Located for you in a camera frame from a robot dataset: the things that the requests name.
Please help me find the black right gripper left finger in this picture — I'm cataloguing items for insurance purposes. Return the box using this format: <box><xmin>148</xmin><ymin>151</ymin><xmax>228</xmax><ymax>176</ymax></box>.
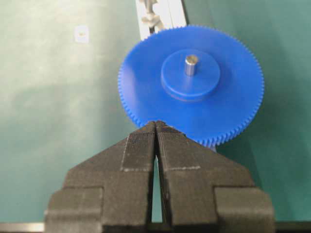
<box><xmin>44</xmin><ymin>122</ymin><xmax>156</xmax><ymax>233</ymax></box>

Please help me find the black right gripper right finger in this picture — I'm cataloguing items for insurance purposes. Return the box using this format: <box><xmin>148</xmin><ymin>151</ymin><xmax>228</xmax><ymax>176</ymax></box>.
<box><xmin>155</xmin><ymin>121</ymin><xmax>276</xmax><ymax>233</ymax></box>

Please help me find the large blue gear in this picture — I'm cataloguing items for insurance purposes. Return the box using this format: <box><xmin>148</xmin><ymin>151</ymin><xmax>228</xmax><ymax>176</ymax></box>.
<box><xmin>118</xmin><ymin>25</ymin><xmax>264</xmax><ymax>147</ymax></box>

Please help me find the upper steel shaft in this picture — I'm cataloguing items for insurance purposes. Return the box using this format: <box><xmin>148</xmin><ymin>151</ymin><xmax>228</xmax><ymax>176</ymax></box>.
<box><xmin>185</xmin><ymin>54</ymin><xmax>198</xmax><ymax>76</ymax></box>

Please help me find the green table mat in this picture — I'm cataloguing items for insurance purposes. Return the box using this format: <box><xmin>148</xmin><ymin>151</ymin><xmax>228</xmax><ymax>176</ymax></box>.
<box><xmin>0</xmin><ymin>0</ymin><xmax>311</xmax><ymax>222</ymax></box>

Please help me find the white square sticker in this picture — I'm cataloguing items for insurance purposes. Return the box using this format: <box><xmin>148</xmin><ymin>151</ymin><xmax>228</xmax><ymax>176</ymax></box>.
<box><xmin>74</xmin><ymin>25</ymin><xmax>89</xmax><ymax>43</ymax></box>

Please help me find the aluminium extrusion rail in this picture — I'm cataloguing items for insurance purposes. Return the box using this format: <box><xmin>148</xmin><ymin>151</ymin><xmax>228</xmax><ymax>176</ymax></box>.
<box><xmin>135</xmin><ymin>0</ymin><xmax>187</xmax><ymax>40</ymax></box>

